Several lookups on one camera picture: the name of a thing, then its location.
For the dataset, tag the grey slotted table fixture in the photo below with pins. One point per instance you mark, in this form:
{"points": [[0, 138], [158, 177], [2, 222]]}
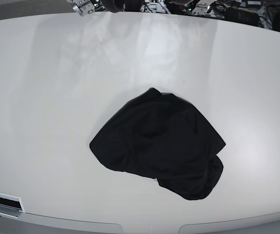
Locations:
{"points": [[11, 206]]}

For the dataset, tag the black t-shirt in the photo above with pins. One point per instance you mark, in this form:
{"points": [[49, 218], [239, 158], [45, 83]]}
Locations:
{"points": [[162, 137]]}

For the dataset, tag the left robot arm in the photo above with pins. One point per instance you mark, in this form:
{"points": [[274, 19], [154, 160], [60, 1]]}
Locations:
{"points": [[196, 7]]}

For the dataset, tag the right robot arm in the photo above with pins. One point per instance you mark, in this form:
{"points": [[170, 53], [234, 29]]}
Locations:
{"points": [[83, 7]]}

